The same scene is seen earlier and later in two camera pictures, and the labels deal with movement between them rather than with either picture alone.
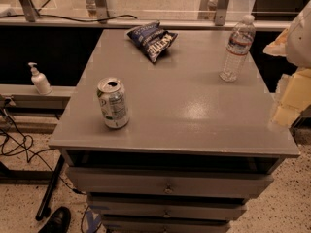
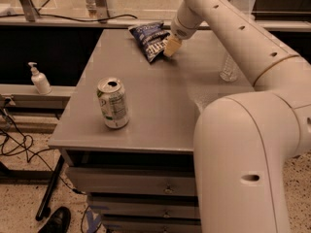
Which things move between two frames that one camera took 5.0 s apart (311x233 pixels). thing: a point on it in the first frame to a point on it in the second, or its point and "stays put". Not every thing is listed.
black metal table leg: [43, 210] stays put
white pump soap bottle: [40, 81] stays put
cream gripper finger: [283, 116] to [172, 45]
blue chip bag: [152, 38] stays put
